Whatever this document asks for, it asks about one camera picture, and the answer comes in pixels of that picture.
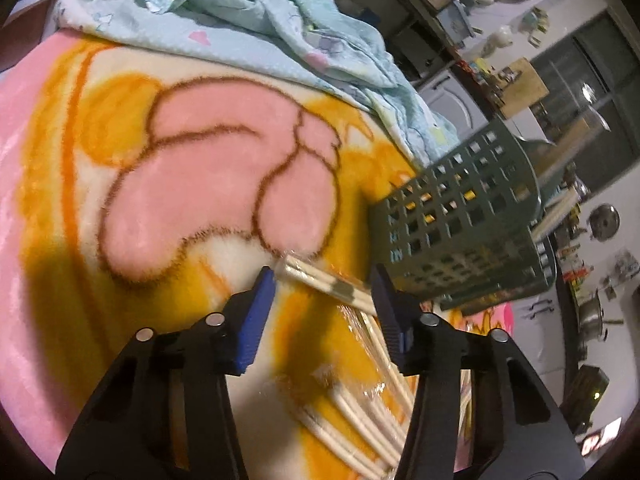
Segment white kitchen cabinets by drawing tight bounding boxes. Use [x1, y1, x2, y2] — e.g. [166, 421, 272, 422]
[417, 67, 488, 141]

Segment green plastic utensil basket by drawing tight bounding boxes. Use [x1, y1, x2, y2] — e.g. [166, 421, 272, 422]
[367, 117, 558, 311]

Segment wooden chopstick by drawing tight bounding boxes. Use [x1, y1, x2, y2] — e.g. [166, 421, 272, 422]
[531, 207, 576, 242]
[531, 194, 583, 233]

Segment white hanging kettle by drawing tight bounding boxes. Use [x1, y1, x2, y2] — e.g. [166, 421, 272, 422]
[482, 25, 516, 56]

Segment dark framed window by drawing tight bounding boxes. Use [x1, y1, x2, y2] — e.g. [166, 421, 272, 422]
[531, 12, 638, 198]

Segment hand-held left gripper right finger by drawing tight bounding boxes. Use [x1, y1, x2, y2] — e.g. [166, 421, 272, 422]
[370, 263, 587, 480]

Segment wooden cutting board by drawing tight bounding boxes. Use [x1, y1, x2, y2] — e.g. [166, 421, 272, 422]
[495, 57, 550, 120]

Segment pink and orange printed blanket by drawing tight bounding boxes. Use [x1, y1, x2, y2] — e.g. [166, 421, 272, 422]
[0, 30, 516, 480]

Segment steel pot lid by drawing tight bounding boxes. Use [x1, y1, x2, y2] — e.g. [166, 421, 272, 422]
[587, 203, 621, 241]

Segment steel cooking pot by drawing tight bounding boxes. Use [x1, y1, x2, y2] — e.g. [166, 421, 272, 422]
[575, 290, 623, 343]

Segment pile of chopsticks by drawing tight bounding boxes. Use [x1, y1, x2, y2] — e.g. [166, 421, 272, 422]
[277, 310, 473, 478]

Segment light blue printed cloth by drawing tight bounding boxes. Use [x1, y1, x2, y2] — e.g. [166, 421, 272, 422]
[55, 0, 461, 166]

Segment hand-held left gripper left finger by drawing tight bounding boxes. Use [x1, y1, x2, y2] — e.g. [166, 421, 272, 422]
[55, 265, 277, 480]

